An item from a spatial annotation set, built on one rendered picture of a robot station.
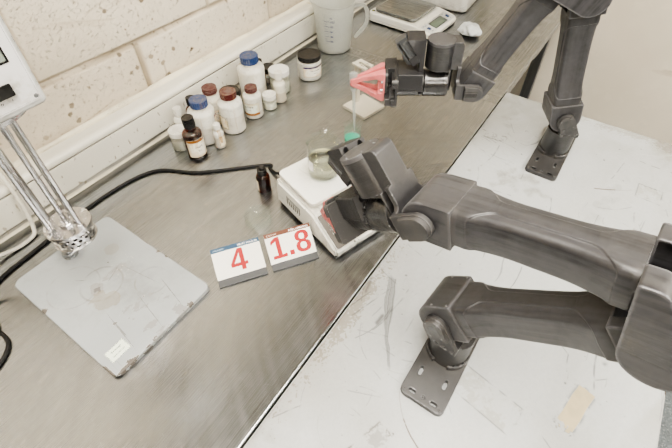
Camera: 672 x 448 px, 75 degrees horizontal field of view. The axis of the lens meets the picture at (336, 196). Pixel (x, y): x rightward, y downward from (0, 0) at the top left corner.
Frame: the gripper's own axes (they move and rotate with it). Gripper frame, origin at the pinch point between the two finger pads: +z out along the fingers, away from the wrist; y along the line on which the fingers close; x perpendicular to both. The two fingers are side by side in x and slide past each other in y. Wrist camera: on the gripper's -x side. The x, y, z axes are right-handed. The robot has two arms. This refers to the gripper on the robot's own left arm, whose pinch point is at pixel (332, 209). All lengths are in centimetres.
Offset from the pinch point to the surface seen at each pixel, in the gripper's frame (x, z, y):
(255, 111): -21.4, 43.3, -11.7
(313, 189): -2.5, 10.5, -3.0
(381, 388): 25.7, -10.0, 9.4
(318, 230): 4.6, 9.0, 0.3
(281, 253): 5.7, 12.1, 7.8
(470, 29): -19, 39, -90
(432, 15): -28, 51, -89
